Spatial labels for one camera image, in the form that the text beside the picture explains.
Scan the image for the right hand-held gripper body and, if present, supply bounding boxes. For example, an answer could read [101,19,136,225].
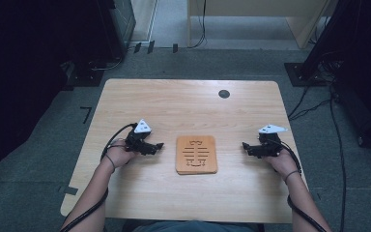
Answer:
[258,124,288,159]

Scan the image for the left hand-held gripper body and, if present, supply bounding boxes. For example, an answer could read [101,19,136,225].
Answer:
[125,119,153,155]

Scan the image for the person's right hand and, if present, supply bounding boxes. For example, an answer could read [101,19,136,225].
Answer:
[264,148,300,182]

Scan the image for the person's left hand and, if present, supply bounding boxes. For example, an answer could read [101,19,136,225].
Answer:
[104,138,140,169]

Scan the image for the dark left wristband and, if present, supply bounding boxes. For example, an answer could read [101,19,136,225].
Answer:
[103,153,117,172]

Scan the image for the dark wristband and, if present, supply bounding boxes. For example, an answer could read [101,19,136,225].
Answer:
[103,153,117,172]
[283,169,301,186]

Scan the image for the dark right wristband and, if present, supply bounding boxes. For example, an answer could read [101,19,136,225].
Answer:
[283,169,301,186]

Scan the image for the black stand base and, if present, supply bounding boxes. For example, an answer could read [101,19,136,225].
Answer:
[284,62,328,88]
[65,61,105,88]

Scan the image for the dark glass-front cabinet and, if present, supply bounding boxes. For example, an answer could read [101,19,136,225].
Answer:
[109,0,137,60]

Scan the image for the dark metal stand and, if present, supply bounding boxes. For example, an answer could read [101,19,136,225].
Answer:
[299,0,352,80]

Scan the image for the black curtain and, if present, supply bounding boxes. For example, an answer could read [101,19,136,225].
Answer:
[331,0,371,153]
[0,0,117,197]

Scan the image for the light wooden desk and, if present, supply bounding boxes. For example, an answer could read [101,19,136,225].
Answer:
[187,0,338,50]

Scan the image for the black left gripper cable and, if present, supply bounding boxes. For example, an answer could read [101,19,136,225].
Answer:
[59,122,139,232]

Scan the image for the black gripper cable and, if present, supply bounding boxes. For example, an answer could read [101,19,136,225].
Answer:
[59,122,139,232]
[270,137,328,232]

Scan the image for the short black floor cable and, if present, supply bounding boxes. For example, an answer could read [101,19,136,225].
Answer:
[287,85,332,122]

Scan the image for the long black floor cable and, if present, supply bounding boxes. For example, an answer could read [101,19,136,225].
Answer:
[328,83,348,232]

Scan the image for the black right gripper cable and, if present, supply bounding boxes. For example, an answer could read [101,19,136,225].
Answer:
[270,137,328,232]

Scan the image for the grey floor cable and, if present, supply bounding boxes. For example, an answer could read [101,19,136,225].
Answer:
[88,56,124,73]

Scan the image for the black hanging cable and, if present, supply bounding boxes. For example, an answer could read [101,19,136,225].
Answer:
[187,0,208,50]

